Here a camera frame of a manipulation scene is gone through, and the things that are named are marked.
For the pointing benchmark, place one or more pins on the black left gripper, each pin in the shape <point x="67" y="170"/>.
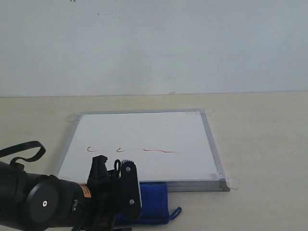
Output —
<point x="104" y="185"/>

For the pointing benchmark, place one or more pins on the blue cloth eraser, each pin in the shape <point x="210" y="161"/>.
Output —
<point x="154" y="211"/>

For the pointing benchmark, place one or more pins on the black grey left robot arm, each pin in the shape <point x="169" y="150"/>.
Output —
<point x="32" y="202"/>

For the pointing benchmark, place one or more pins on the aluminium framed whiteboard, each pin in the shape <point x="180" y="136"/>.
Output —
<point x="171" y="146"/>

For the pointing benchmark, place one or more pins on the clear tape piece far corner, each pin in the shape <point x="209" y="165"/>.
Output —
<point x="209" y="113"/>

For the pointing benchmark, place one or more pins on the clear tape piece corner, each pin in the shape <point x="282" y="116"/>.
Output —
<point x="209" y="113"/>
<point x="233" y="182"/>

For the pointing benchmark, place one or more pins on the clear tape piece near corner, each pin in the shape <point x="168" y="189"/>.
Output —
<point x="233" y="182"/>

